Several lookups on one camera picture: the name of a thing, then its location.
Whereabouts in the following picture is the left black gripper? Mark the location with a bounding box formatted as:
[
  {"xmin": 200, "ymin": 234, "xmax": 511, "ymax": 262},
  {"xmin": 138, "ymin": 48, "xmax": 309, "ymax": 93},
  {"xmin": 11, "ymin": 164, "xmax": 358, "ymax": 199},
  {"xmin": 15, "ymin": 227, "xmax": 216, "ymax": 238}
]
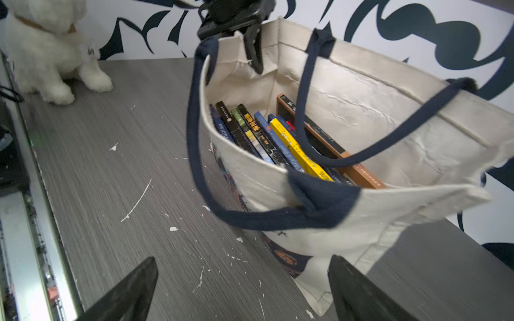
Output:
[{"xmin": 197, "ymin": 0, "xmax": 277, "ymax": 74}]

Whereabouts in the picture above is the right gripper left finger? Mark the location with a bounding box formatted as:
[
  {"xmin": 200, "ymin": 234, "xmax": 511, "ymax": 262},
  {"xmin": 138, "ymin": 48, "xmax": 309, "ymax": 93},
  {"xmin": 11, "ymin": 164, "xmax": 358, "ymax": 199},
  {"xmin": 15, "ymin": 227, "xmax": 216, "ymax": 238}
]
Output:
[{"xmin": 77, "ymin": 257, "xmax": 159, "ymax": 321}]

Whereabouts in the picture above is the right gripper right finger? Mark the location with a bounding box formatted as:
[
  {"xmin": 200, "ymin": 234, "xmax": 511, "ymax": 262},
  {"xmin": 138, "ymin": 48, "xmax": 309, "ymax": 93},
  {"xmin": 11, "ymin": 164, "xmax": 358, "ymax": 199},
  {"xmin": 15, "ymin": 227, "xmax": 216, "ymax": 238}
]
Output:
[{"xmin": 328, "ymin": 255, "xmax": 416, "ymax": 321}]

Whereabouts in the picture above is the cream canvas tote bag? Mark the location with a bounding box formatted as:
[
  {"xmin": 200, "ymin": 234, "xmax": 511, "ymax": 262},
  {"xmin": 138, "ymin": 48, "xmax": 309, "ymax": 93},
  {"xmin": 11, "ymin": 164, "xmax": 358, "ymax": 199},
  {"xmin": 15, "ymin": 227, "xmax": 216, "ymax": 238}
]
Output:
[{"xmin": 187, "ymin": 19, "xmax": 513, "ymax": 316}]

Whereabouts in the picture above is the dark blue bottom book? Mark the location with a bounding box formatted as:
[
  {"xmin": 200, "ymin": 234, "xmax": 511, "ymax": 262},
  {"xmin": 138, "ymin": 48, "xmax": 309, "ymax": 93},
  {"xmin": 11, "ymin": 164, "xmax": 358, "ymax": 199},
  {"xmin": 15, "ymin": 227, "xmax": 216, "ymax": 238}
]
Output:
[{"xmin": 210, "ymin": 104, "xmax": 235, "ymax": 143}]

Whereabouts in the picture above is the black spine book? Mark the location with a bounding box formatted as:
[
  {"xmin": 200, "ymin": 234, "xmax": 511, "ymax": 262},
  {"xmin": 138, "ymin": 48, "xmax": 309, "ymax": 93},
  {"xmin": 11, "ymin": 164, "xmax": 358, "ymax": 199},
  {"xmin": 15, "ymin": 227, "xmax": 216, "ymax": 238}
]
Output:
[{"xmin": 215, "ymin": 101, "xmax": 260, "ymax": 158}]

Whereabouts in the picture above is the yellow spine book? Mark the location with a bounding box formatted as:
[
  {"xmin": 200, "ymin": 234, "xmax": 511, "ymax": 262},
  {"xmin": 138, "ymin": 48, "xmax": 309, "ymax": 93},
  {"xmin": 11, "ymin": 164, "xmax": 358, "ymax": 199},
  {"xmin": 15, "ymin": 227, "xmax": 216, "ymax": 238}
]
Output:
[{"xmin": 269, "ymin": 118, "xmax": 334, "ymax": 182}]

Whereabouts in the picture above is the white plush teddy bear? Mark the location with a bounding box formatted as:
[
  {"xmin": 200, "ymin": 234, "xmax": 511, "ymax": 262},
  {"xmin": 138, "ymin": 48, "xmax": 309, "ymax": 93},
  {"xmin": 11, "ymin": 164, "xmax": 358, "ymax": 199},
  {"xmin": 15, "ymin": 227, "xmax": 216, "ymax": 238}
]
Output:
[{"xmin": 4, "ymin": 1, "xmax": 113, "ymax": 105}]

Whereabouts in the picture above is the aluminium front rail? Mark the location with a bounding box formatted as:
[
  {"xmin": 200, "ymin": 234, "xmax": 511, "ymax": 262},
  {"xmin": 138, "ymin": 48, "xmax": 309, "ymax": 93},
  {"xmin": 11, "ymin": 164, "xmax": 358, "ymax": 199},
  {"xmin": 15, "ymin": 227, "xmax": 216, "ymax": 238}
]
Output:
[{"xmin": 1, "ymin": 56, "xmax": 83, "ymax": 320}]

